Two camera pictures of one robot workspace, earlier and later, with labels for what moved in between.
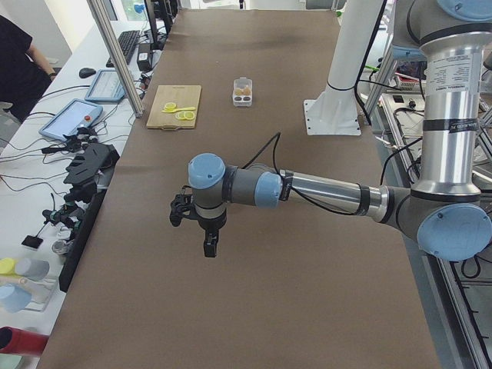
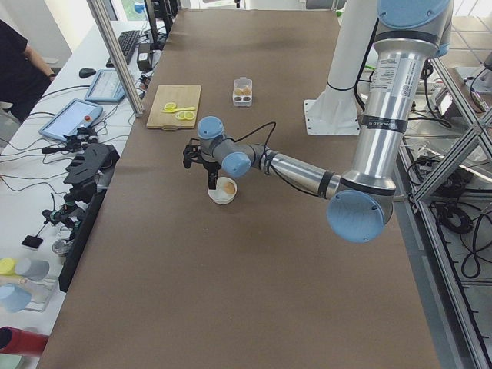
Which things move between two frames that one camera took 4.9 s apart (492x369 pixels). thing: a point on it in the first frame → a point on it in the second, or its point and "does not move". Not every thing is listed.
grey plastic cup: x=32 y=269 does not move
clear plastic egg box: x=242 y=94 does not move
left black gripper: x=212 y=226 → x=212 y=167
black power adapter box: x=143 y=58 does not move
